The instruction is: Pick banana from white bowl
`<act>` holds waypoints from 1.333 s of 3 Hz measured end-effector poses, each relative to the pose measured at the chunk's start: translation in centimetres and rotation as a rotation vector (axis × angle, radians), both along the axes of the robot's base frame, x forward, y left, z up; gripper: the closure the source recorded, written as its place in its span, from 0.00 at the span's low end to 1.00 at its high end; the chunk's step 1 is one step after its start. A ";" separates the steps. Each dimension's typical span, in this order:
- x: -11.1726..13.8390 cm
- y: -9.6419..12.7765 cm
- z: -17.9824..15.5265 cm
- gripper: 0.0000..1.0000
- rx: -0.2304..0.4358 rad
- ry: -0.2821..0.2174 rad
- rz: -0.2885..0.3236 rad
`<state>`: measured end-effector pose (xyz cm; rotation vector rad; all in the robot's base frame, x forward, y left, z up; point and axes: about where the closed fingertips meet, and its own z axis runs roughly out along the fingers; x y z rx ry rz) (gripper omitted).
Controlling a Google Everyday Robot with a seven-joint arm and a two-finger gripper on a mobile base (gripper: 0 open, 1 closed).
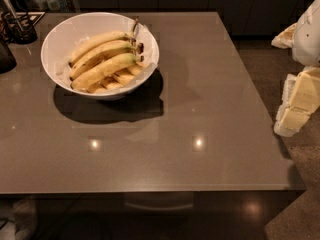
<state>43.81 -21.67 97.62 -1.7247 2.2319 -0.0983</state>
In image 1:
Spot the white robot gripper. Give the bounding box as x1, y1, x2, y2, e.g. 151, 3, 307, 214
271, 0, 320, 137

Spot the white ceramic bowl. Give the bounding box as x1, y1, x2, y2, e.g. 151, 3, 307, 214
41, 12, 159, 100

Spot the black wire utensil holder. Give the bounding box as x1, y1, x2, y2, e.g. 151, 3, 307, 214
3, 11, 37, 44

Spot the yellow banana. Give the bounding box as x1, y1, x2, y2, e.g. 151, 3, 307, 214
69, 40, 144, 80
71, 53, 144, 90
112, 65, 144, 85
68, 30, 135, 66

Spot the dark round container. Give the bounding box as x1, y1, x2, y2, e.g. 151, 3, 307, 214
0, 39, 17, 73

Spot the small bottom banana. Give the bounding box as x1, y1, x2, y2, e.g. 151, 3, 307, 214
87, 77, 122, 93

